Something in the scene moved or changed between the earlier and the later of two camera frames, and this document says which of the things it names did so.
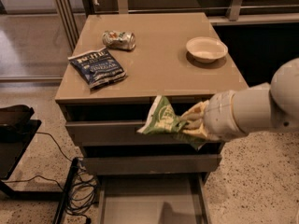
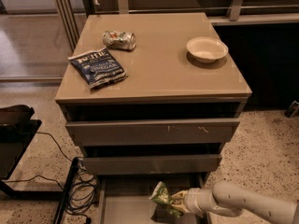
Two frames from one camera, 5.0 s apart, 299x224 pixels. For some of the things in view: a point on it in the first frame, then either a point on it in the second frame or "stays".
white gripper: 220,116 → 191,200
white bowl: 206,49 stays
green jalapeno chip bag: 163,119 → 161,194
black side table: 18,129 stays
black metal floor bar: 66,190 stays
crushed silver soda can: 125,40 stays
